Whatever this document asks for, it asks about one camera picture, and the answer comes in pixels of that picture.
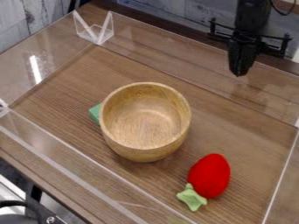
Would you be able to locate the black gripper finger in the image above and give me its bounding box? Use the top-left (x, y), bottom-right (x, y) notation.
top-left (229, 39), bottom-right (244, 77)
top-left (241, 43), bottom-right (258, 76)

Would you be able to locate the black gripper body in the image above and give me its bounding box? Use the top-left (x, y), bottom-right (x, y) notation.
top-left (210, 0), bottom-right (293, 57)

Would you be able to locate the red plush strawberry toy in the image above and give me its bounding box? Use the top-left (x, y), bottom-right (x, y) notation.
top-left (177, 153), bottom-right (231, 212)

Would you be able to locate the wooden bowl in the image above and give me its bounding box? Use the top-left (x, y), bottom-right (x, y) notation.
top-left (99, 82), bottom-right (193, 163)

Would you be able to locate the green foam block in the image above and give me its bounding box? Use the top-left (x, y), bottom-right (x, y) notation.
top-left (89, 104), bottom-right (102, 125)

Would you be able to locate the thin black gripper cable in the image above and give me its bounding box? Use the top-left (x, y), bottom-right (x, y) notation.
top-left (270, 0), bottom-right (299, 17)

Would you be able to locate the clear acrylic corner bracket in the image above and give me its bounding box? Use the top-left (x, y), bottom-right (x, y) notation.
top-left (73, 11), bottom-right (115, 46)

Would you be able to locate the black table frame bracket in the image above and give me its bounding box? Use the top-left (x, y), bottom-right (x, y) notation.
top-left (26, 184), bottom-right (67, 224)

